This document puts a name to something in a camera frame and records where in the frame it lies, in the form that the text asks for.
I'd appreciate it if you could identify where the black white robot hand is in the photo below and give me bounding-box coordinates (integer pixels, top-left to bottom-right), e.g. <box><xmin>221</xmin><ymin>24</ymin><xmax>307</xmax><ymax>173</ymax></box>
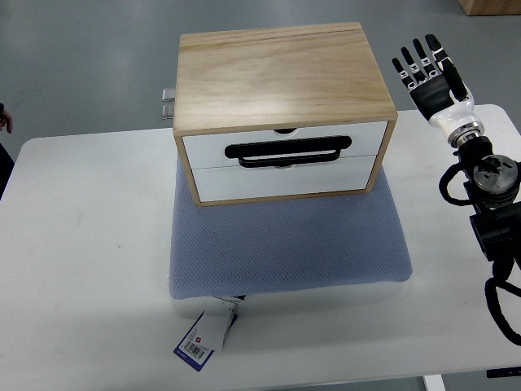
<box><xmin>392</xmin><ymin>34</ymin><xmax>484</xmax><ymax>148</ymax></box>

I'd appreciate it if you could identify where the black metal drawer handle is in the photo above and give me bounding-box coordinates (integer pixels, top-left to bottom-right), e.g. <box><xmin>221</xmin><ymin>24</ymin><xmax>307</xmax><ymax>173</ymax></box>
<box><xmin>224</xmin><ymin>135</ymin><xmax>352</xmax><ymax>169</ymax></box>

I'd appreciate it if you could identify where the white drawer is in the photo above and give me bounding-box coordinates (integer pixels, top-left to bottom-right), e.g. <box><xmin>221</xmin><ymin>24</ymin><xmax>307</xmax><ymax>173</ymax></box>
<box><xmin>193</xmin><ymin>156</ymin><xmax>375</xmax><ymax>202</ymax></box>
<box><xmin>183</xmin><ymin>121</ymin><xmax>387</xmax><ymax>169</ymax></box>

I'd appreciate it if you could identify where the light wood drawer cabinet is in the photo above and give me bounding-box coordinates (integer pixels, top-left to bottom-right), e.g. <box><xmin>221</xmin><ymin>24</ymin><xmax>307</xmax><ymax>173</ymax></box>
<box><xmin>173</xmin><ymin>23</ymin><xmax>397</xmax><ymax>206</ymax></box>

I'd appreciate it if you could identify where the cardboard box corner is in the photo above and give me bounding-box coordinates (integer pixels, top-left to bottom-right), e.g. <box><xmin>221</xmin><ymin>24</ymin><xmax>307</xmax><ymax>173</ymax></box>
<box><xmin>458</xmin><ymin>0</ymin><xmax>521</xmax><ymax>16</ymax></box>

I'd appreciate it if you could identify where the blue mesh cushion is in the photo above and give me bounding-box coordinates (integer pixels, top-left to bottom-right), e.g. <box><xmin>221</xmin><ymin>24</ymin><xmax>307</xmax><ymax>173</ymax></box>
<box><xmin>169</xmin><ymin>171</ymin><xmax>413</xmax><ymax>300</ymax></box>

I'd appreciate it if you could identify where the lower grey metal clamp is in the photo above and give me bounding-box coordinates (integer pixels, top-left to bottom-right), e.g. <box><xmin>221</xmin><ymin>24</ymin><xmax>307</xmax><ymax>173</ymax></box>
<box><xmin>161</xmin><ymin>104</ymin><xmax>174</xmax><ymax>120</ymax></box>

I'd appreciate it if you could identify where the grey metal clamp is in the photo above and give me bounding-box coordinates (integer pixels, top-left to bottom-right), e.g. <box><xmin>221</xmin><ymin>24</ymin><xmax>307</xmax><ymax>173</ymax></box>
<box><xmin>161</xmin><ymin>104</ymin><xmax>174</xmax><ymax>120</ymax></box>
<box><xmin>162</xmin><ymin>87</ymin><xmax>176</xmax><ymax>102</ymax></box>

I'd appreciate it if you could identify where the upper grey metal clamp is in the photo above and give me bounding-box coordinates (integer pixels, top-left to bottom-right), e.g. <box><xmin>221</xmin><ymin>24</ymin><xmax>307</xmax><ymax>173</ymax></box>
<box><xmin>162</xmin><ymin>87</ymin><xmax>176</xmax><ymax>102</ymax></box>

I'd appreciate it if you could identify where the black table control panel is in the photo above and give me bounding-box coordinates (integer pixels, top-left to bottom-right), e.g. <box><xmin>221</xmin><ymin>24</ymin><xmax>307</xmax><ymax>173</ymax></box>
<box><xmin>486</xmin><ymin>367</ymin><xmax>521</xmax><ymax>379</ymax></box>

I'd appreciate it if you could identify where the white table leg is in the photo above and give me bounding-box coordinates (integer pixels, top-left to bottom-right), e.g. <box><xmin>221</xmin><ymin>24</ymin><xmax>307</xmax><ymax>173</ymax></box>
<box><xmin>422</xmin><ymin>375</ymin><xmax>446</xmax><ymax>391</ymax></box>

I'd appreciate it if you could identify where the white blue product tag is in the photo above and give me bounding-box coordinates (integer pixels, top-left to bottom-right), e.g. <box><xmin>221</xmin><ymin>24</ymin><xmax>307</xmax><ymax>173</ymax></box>
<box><xmin>173</xmin><ymin>296</ymin><xmax>245</xmax><ymax>372</ymax></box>

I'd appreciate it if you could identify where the person at left edge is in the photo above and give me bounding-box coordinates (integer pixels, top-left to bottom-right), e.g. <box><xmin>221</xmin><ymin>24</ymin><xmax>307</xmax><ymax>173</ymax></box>
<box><xmin>0</xmin><ymin>102</ymin><xmax>16</xmax><ymax>201</ymax></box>

